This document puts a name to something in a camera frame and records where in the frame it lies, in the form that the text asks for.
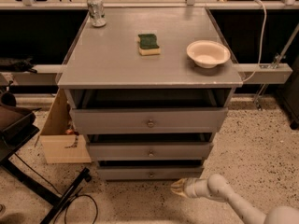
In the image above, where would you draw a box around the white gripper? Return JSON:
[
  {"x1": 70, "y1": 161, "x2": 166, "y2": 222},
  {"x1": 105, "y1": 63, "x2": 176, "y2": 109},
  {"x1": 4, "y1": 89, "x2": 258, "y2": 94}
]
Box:
[{"x1": 170, "y1": 178, "x2": 209, "y2": 198}]

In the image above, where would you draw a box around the grey bottom drawer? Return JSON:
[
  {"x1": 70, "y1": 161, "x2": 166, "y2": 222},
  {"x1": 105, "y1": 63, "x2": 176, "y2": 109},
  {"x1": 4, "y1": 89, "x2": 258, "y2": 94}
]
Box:
[{"x1": 97, "y1": 160, "x2": 204, "y2": 180}]

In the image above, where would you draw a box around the grey drawer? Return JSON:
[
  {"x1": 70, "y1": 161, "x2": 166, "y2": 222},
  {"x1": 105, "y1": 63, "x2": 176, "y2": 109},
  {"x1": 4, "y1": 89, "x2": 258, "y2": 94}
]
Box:
[
  {"x1": 66, "y1": 89, "x2": 227, "y2": 134},
  {"x1": 97, "y1": 160, "x2": 204, "y2": 180},
  {"x1": 88, "y1": 133, "x2": 213, "y2": 161}
]

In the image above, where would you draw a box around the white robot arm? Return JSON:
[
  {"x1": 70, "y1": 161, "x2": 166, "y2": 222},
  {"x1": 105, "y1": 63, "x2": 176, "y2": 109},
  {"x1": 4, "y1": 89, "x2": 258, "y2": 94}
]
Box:
[{"x1": 171, "y1": 174, "x2": 299, "y2": 224}]

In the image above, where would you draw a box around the grey middle drawer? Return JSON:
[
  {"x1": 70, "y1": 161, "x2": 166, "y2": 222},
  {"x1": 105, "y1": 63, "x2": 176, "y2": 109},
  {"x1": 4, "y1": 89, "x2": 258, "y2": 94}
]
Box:
[{"x1": 88, "y1": 133, "x2": 213, "y2": 161}]

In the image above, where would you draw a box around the grey wooden drawer cabinet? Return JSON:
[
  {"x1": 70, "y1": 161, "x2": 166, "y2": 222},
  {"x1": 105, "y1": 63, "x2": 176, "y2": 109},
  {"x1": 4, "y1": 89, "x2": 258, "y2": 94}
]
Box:
[{"x1": 57, "y1": 7, "x2": 244, "y2": 173}]

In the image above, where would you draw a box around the grey top drawer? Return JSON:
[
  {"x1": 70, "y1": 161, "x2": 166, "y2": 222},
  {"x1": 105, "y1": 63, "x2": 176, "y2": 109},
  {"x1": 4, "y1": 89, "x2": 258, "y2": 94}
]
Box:
[{"x1": 66, "y1": 89, "x2": 227, "y2": 134}]

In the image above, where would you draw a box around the cardboard box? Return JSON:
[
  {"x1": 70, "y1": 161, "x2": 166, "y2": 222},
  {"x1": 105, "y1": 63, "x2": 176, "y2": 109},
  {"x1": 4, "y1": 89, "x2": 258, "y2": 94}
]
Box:
[{"x1": 39, "y1": 90, "x2": 92, "y2": 163}]

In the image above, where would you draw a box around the white bowl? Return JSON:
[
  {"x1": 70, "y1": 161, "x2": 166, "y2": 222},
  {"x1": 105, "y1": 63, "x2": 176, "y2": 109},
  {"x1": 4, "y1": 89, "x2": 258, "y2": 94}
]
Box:
[{"x1": 186, "y1": 40, "x2": 231, "y2": 69}]

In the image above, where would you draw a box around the green yellow sponge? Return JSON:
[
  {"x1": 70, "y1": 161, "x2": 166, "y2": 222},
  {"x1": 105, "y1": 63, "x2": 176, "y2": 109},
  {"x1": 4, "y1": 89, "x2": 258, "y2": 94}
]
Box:
[{"x1": 138, "y1": 34, "x2": 161, "y2": 56}]

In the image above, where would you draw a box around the black chair base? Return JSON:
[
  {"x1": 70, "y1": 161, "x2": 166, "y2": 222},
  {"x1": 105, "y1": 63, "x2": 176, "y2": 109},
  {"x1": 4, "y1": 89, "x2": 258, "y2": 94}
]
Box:
[{"x1": 0, "y1": 89, "x2": 93, "y2": 224}]

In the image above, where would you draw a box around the crushed silver can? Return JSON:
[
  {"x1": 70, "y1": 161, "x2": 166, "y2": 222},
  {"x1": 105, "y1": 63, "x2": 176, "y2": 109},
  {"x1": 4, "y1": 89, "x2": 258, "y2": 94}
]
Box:
[{"x1": 87, "y1": 0, "x2": 107, "y2": 27}]

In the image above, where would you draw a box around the grey metal rail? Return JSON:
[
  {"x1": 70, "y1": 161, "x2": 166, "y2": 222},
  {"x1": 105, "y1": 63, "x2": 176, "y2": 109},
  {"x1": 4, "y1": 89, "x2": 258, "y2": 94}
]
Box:
[{"x1": 0, "y1": 63, "x2": 292, "y2": 87}]

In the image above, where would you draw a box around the black floor cable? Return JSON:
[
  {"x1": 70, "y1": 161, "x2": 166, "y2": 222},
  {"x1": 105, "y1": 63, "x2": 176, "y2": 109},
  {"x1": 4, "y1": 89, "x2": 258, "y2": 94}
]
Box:
[{"x1": 13, "y1": 152, "x2": 99, "y2": 224}]

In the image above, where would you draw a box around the white cable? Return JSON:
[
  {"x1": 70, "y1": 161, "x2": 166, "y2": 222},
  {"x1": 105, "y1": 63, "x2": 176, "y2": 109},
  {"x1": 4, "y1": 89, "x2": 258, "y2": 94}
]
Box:
[{"x1": 242, "y1": 0, "x2": 268, "y2": 84}]

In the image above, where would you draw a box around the black cloth on rail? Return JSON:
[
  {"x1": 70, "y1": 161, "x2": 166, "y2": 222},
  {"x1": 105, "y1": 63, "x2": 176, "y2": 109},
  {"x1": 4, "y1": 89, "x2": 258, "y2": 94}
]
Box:
[{"x1": 0, "y1": 58, "x2": 36, "y2": 73}]

